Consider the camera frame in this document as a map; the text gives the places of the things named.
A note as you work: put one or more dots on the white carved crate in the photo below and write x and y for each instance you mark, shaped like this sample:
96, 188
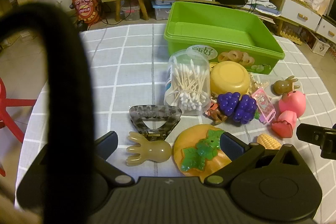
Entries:
319, 45

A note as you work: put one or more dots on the black screen monitor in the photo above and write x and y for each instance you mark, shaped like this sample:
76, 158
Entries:
332, 10

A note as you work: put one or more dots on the yellow toy corn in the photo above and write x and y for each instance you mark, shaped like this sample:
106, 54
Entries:
267, 142

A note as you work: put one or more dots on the red metal stool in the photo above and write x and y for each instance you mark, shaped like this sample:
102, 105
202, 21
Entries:
10, 103

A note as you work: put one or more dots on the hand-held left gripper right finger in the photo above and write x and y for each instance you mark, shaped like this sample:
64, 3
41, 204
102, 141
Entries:
231, 147

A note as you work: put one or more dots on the clear cotton swab jar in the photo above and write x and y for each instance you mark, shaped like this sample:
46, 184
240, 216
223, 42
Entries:
186, 82

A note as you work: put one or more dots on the grey checked tablecloth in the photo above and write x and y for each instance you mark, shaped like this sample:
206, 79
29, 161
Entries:
118, 69

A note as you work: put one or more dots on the grey hair claw clip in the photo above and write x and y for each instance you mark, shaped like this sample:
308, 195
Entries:
155, 112

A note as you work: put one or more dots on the green plastic bin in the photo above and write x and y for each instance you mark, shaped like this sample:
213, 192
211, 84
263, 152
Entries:
210, 29

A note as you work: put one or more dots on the pink pig toy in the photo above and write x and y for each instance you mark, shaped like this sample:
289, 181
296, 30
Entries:
292, 103

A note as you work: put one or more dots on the dark brown octopus massager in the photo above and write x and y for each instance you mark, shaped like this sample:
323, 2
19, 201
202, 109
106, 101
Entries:
282, 87

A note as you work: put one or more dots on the orange toy persimmon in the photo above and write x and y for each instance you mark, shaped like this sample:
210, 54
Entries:
189, 140

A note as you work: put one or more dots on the yellow plastic bowl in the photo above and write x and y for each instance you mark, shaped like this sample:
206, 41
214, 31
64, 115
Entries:
229, 77

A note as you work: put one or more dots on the purple toy grape bunch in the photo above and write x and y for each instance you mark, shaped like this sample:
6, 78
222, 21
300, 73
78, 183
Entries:
228, 103
245, 108

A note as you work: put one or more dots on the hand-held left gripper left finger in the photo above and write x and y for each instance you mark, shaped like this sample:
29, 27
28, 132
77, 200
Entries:
110, 142

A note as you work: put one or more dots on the beige starfish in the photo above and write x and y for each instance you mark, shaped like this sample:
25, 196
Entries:
256, 85

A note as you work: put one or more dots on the small yellow plastic dish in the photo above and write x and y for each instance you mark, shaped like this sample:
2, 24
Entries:
213, 65

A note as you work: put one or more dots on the small brown figure toy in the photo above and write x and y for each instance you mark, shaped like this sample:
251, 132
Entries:
218, 115

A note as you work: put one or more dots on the clear storage box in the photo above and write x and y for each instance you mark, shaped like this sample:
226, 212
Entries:
130, 11

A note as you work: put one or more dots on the pink toy milk carton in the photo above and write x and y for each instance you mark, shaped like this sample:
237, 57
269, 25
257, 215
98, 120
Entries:
263, 106

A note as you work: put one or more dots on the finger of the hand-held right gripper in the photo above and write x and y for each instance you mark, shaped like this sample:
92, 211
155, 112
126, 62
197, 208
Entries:
312, 134

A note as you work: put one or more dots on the blue lid storage box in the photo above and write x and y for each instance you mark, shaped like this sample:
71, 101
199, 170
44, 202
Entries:
160, 10

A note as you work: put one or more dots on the red snack box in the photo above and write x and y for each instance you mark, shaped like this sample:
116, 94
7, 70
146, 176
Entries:
86, 3

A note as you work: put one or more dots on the light tan octopus massager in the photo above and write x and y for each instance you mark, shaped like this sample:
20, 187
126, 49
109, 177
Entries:
157, 153

